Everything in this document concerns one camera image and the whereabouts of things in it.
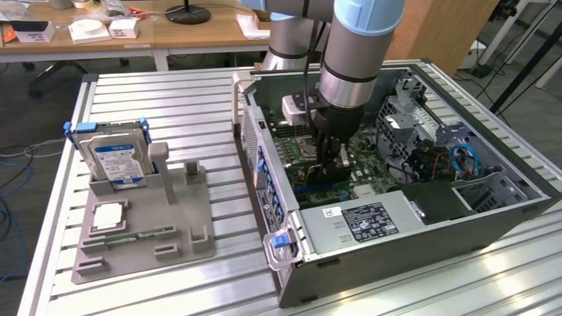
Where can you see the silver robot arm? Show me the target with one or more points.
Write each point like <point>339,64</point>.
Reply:
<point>351,59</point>

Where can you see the black power adapter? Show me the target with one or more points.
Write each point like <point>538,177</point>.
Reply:
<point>482,70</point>

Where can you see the black chair base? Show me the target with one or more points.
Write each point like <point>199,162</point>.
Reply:
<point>56,67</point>

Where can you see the grey power supply unit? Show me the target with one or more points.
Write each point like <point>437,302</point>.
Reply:
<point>324,230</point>

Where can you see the white box with black top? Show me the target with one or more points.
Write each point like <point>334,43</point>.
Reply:
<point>32,34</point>

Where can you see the metal CPU socket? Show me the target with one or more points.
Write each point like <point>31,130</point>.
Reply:
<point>304,148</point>

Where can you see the metal disk bay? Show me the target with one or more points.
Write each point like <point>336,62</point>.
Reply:
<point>403,125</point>

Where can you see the grey plastic parts rack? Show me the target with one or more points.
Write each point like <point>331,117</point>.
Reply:
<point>144,210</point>

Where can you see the hard disk in blue caddy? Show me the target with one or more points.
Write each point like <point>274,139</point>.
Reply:
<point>116,161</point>

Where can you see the wooden desk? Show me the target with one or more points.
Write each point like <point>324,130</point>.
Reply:
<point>175,33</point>

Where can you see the blue case latch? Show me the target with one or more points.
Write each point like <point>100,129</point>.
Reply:
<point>280,242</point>

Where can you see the black RAM slot row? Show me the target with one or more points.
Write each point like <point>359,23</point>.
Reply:
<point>284,131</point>

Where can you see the blue card retainer row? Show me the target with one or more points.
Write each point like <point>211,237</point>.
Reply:
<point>275,200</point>

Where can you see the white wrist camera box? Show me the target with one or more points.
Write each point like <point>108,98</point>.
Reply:
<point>294,112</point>

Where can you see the silver chipset heatsink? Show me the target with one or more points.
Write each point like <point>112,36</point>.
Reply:
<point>363,191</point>

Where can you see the green RAM stick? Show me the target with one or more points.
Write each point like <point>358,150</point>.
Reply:
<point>131,237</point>

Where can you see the silver CPU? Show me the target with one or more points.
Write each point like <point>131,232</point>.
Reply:
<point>107,215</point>

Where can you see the small white box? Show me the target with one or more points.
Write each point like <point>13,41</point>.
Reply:
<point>123,29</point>

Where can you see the black plastic shroud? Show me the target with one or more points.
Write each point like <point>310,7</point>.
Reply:
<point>434,200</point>

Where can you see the wooden cabinet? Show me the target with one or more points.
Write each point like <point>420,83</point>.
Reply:
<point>439,33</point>

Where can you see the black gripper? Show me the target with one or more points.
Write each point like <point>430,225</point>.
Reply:
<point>335,131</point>

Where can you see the red and white packet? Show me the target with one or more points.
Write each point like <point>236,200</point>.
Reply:
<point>139,13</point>

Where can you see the blue expansion slot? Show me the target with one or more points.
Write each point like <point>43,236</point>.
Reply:
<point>307,190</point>

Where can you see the green motherboard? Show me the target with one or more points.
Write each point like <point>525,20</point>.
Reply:
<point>368,164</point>

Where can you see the orange box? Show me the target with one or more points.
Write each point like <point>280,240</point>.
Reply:
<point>7,36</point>

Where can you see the dark grey PC case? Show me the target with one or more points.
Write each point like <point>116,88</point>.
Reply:
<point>439,243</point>

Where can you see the black slanted pole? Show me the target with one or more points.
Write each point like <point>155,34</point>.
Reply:
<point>526,70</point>

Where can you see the white booklet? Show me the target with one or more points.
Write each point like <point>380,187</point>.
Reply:
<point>250,29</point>

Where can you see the graphics card with metal bracket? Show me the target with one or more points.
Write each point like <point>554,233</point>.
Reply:
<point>314,176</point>

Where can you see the grey cup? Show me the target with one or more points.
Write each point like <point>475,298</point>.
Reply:
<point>60,4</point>

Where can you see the black lamp base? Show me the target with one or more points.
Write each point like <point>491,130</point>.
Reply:
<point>187,15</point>

